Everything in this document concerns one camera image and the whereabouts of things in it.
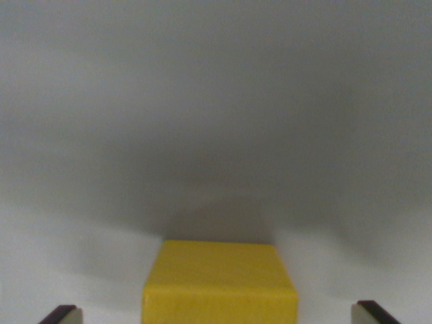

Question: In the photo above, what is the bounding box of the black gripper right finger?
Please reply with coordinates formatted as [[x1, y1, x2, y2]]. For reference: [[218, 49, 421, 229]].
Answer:
[[350, 300, 402, 324]]

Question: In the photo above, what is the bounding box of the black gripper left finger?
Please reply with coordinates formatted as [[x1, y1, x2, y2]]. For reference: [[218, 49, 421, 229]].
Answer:
[[38, 304, 83, 324]]

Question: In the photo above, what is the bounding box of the yellow cube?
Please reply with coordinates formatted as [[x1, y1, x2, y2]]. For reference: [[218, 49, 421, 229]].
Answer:
[[141, 240, 300, 324]]

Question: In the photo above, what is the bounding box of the white plastic bin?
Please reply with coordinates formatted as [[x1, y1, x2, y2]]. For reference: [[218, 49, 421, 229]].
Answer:
[[0, 0, 432, 324]]

